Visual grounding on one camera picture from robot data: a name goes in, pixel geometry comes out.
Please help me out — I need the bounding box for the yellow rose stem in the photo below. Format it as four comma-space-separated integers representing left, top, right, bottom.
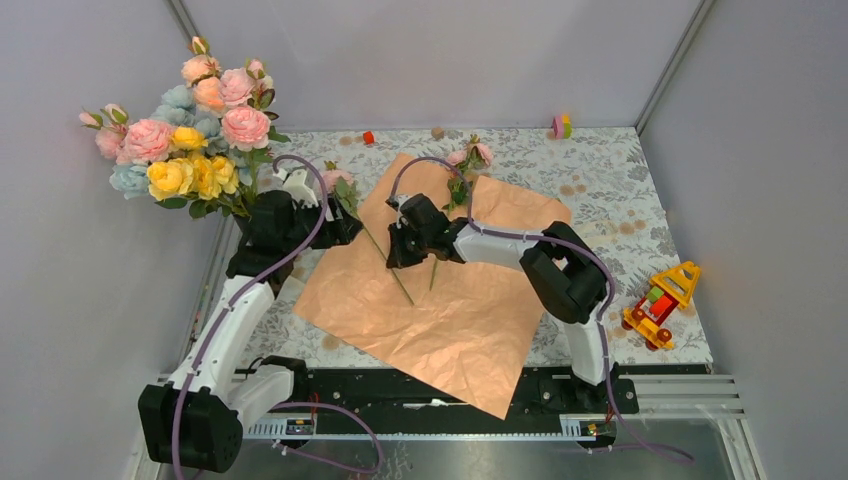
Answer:
147, 127, 240, 202

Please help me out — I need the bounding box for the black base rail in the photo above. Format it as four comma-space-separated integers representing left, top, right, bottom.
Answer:
243, 356, 654, 447

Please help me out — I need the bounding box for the blue rose stem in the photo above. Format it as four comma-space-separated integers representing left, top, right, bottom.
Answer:
89, 78, 271, 208

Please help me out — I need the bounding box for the peach rose stem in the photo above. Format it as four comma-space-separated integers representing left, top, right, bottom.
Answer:
181, 36, 225, 115

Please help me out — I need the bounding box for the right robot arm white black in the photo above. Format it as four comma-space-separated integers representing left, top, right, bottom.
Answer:
386, 194, 614, 412

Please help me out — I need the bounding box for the pink rose stem in vase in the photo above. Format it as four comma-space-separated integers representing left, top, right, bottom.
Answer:
79, 103, 240, 218

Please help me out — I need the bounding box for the large pink rose stem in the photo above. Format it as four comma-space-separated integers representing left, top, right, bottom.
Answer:
95, 104, 176, 165

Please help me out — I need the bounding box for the yellow plastic toy piece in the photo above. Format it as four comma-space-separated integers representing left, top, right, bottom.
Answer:
621, 261, 701, 351

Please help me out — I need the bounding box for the translucent cellophane wrap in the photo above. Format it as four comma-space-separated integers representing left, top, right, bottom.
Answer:
269, 274, 305, 302

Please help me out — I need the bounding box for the pink green stacked toy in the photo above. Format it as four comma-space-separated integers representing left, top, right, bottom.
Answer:
551, 114, 573, 140

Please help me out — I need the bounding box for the floral patterned table mat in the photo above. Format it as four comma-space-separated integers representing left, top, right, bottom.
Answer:
239, 128, 713, 373

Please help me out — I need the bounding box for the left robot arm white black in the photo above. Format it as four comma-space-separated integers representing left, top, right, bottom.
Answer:
138, 190, 363, 473

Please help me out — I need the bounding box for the orange wrapping paper sheet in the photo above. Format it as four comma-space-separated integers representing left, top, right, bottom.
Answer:
293, 153, 544, 419

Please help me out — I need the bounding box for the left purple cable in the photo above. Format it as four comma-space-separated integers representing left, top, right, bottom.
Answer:
170, 154, 387, 480

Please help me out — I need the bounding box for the purple cable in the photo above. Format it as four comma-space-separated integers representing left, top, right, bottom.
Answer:
387, 156, 697, 466
170, 154, 387, 480

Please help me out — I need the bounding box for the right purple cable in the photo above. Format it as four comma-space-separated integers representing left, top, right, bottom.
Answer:
387, 156, 697, 466

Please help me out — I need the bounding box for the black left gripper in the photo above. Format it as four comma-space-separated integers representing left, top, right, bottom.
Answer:
283, 192, 362, 255

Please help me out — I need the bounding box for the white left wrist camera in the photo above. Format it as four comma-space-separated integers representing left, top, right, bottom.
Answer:
273, 169, 319, 208

